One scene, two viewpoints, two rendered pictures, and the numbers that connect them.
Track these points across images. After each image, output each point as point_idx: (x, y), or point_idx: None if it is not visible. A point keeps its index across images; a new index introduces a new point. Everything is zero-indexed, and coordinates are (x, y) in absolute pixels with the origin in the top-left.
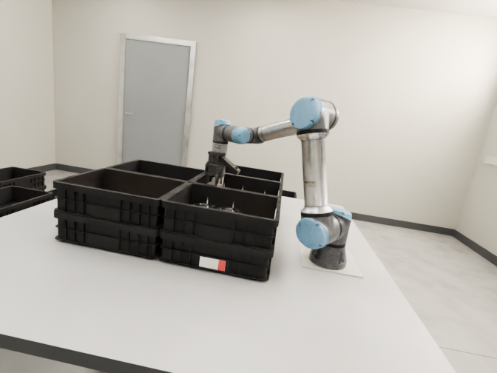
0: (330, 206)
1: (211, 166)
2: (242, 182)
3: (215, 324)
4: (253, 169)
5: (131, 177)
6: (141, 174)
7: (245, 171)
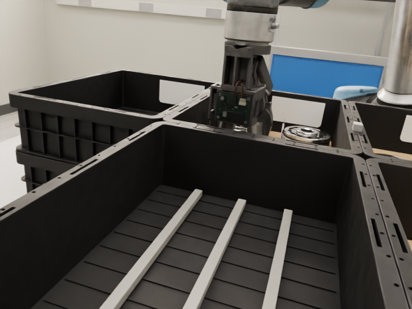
0: (353, 87)
1: (261, 92)
2: (203, 113)
3: None
4: (82, 80)
5: None
6: (401, 249)
7: (69, 94)
